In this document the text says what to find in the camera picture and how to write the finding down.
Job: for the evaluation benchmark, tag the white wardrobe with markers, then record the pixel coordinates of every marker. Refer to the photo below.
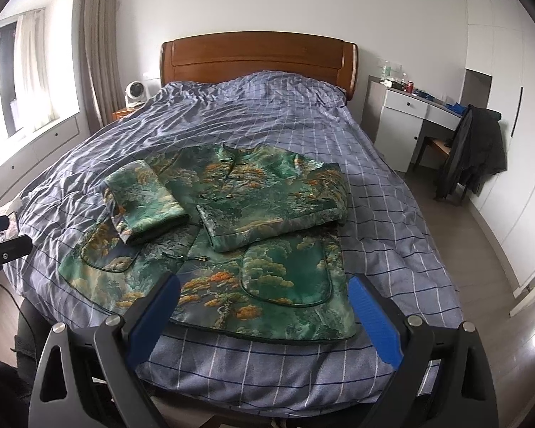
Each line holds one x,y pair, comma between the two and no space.
501,44

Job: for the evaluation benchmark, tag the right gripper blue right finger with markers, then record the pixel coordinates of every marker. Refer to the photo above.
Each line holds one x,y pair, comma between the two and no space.
404,343

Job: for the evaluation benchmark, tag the white round fan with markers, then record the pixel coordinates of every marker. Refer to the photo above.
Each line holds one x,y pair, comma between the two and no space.
135,94

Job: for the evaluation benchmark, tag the green landscape print jacket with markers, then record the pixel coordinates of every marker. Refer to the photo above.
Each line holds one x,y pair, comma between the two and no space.
252,235

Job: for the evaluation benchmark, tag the sheer white curtain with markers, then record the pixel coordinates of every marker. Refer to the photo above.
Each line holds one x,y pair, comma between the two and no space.
33,100

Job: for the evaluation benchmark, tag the white window cabinet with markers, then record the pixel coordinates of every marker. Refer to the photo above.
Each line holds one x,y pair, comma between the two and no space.
37,152

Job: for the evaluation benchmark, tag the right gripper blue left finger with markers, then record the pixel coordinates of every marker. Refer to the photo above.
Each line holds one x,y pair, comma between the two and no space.
123,342

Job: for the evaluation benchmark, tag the black jacket on chair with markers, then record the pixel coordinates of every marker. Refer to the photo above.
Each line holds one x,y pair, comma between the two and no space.
477,153

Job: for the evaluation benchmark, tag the beige curtain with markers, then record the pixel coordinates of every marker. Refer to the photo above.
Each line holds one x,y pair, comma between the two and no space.
102,91

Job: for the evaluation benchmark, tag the white desk with drawers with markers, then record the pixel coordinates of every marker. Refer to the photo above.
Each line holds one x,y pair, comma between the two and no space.
394,121

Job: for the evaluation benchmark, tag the wooden chair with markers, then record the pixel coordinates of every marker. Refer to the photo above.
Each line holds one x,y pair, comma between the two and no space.
440,148

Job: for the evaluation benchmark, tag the brown wooden headboard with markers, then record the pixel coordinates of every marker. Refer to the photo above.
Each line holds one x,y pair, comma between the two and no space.
218,57

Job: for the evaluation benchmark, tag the wooden bedside table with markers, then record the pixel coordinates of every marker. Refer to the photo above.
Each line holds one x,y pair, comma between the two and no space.
117,115

